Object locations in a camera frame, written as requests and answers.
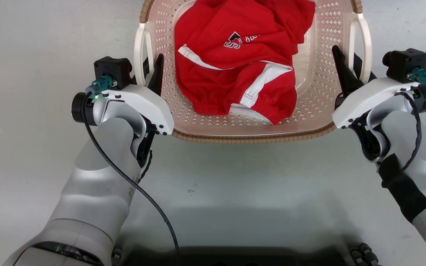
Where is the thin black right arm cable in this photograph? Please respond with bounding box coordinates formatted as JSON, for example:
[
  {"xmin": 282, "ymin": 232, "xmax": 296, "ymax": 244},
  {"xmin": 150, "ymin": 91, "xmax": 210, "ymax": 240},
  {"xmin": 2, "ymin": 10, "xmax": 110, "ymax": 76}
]
[{"xmin": 394, "ymin": 91, "xmax": 422, "ymax": 172}]

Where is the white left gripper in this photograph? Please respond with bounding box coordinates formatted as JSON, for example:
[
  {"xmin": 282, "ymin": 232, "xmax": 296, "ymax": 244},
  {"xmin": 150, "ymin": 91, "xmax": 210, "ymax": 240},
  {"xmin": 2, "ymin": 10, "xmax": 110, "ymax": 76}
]
[{"xmin": 100, "ymin": 54, "xmax": 175, "ymax": 136}]

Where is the beige plastic laundry basket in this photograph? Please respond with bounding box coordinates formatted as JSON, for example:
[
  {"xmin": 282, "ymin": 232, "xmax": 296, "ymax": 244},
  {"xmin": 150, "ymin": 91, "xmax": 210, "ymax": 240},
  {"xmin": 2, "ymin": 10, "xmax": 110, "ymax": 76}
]
[{"xmin": 133, "ymin": 0, "xmax": 373, "ymax": 144}]

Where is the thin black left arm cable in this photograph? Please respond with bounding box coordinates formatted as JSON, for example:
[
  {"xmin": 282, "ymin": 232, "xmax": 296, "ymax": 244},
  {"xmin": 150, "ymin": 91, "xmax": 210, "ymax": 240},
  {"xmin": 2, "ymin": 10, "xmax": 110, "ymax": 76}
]
[{"xmin": 82, "ymin": 92, "xmax": 180, "ymax": 256}]

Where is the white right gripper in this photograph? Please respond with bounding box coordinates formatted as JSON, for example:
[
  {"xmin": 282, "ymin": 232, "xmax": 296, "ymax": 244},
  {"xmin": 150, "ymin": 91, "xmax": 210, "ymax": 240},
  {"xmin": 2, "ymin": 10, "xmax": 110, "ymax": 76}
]
[{"xmin": 331, "ymin": 45, "xmax": 417, "ymax": 130}]

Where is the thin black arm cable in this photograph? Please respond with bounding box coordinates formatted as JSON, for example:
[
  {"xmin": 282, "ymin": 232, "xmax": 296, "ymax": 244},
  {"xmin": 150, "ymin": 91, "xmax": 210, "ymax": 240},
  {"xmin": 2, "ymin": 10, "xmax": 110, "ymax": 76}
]
[
  {"xmin": 394, "ymin": 91, "xmax": 422, "ymax": 172},
  {"xmin": 82, "ymin": 92, "xmax": 180, "ymax": 256}
]

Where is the black strap on right arm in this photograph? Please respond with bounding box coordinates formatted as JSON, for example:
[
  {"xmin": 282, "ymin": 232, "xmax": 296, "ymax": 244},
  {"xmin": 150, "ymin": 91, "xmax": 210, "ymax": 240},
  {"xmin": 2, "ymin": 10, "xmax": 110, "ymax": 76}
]
[{"xmin": 377, "ymin": 153, "xmax": 426, "ymax": 224}]

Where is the teal left cable connector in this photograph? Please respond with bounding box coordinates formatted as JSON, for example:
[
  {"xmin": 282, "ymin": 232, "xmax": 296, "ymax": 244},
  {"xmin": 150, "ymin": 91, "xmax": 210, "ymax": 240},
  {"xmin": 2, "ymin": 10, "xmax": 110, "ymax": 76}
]
[{"xmin": 85, "ymin": 75, "xmax": 116, "ymax": 98}]

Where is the red garment with white stripes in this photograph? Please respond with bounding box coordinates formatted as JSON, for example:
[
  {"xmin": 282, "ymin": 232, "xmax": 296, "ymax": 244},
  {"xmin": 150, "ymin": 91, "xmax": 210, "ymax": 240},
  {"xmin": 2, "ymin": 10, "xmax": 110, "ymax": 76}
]
[{"xmin": 174, "ymin": 0, "xmax": 316, "ymax": 126}]

